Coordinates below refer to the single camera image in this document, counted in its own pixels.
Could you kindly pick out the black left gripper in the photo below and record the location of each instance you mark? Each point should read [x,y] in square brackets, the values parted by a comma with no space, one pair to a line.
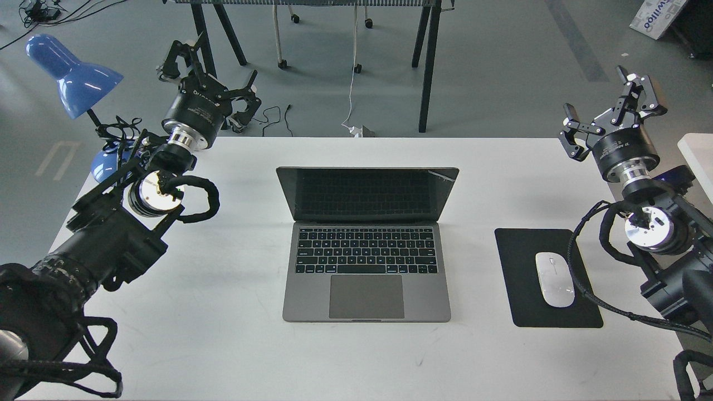
[204,107]

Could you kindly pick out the white cardboard box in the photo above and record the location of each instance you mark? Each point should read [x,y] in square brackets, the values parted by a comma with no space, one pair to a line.
[655,17]

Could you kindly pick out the black mouse pad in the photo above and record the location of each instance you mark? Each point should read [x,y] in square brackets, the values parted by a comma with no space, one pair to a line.
[518,248]

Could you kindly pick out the white power adapter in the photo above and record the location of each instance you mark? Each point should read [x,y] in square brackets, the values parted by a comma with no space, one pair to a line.
[361,132]

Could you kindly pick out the blue desk lamp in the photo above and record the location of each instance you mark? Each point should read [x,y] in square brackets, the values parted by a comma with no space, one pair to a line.
[80,86]

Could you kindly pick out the white computer mouse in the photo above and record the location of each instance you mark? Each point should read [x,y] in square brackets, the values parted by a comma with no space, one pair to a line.
[555,280]

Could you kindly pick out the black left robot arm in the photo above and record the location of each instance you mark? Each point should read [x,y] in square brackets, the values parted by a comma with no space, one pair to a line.
[116,232]

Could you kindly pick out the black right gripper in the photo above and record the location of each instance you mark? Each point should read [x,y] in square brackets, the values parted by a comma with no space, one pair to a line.
[617,135]

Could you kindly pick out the grey open laptop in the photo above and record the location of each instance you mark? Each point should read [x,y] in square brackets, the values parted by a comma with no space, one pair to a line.
[366,245]

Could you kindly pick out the white side table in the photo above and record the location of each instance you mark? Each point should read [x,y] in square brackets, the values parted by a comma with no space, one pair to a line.
[697,152]

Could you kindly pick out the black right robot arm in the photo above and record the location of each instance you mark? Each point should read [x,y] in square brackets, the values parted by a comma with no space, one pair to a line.
[653,227]

